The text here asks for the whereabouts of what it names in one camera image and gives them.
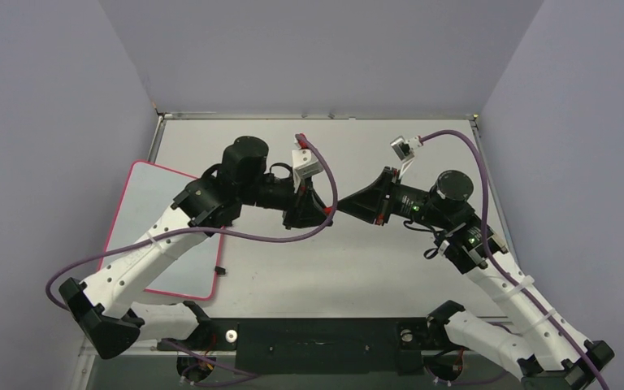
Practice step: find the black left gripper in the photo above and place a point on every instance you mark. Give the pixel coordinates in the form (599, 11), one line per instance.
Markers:
(305, 208)

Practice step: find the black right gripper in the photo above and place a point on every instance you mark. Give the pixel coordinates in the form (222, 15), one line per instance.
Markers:
(387, 196)

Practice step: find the pink framed whiteboard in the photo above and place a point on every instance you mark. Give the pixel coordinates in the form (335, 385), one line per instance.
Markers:
(148, 191)

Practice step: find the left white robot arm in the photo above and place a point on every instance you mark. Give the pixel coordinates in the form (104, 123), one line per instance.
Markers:
(105, 304)

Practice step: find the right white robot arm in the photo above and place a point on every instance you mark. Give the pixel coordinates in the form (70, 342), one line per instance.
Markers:
(544, 351)

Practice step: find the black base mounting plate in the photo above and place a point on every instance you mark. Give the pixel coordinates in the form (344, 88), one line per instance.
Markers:
(280, 346)

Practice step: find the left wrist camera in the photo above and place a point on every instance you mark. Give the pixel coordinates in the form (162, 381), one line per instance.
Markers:
(305, 164)

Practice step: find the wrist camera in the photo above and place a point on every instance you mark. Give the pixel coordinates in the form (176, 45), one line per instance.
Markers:
(305, 164)
(405, 151)

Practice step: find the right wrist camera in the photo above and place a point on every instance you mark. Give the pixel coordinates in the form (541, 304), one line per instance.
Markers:
(405, 151)

